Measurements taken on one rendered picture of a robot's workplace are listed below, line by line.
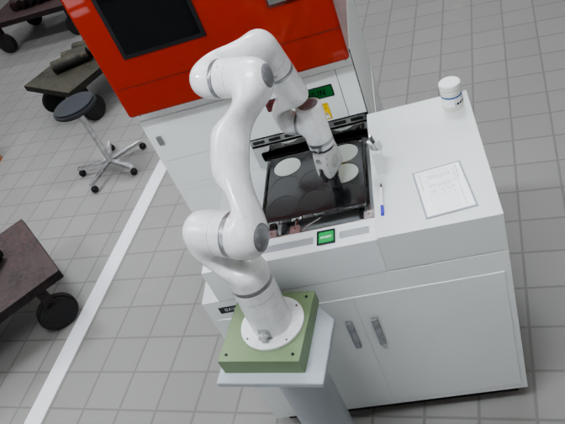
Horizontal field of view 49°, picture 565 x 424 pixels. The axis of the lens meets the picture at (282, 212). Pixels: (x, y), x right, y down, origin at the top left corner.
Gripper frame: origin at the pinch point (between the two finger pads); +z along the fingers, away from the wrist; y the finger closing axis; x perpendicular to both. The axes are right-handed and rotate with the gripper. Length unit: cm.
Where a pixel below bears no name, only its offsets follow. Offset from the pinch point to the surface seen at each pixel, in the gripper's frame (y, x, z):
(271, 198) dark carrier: -9.0, 21.4, 2.0
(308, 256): -34.8, -7.8, -2.4
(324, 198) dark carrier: -6.6, 1.7, 2.1
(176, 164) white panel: -2, 69, -3
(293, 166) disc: 7.8, 21.5, 1.9
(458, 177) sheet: 1.6, -42.3, -4.8
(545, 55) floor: 217, -17, 91
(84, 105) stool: 84, 235, 35
